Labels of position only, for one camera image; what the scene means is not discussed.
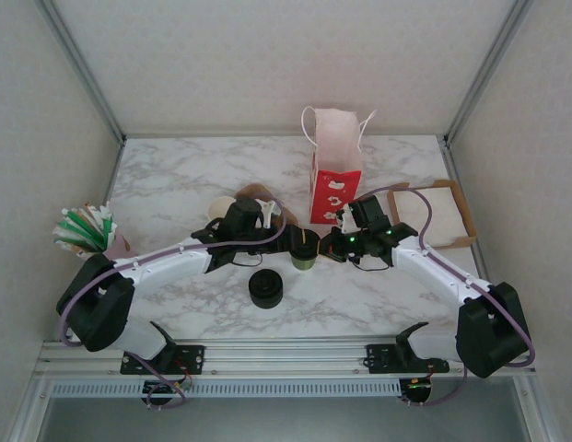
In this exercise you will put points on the green paper cup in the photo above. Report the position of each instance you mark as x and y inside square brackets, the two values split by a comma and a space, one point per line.
[304, 264]

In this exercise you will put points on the red white paper bag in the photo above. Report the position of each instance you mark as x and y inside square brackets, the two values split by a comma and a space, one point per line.
[336, 184]

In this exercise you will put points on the brown cardboard tray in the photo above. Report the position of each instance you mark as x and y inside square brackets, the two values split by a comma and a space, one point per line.
[460, 241]

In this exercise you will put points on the white paper wrapped straw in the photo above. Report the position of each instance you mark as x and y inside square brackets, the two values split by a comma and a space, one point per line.
[97, 212]

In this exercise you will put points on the small controller board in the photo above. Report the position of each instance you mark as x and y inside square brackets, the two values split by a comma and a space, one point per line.
[416, 389]
[161, 389]

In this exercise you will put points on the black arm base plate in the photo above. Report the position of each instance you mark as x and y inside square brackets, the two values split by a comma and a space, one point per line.
[193, 357]
[382, 357]

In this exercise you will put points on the aluminium frame post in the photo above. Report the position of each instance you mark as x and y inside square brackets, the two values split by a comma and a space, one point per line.
[487, 69]
[84, 69]

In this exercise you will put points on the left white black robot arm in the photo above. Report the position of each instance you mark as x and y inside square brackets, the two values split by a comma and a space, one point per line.
[166, 267]

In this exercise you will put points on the green white wrapped straw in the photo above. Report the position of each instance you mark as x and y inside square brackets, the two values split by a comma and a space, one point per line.
[109, 228]
[80, 225]
[73, 236]

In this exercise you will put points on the brown wooden stirrer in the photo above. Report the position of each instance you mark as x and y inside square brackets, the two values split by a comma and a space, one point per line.
[88, 206]

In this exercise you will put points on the stack of black lids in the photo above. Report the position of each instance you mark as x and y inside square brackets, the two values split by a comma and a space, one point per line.
[264, 287]

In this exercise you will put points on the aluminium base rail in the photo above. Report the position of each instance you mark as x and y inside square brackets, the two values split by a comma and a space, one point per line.
[285, 357]

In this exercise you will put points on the brown pulp cup carrier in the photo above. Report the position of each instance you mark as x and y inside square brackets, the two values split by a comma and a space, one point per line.
[254, 189]

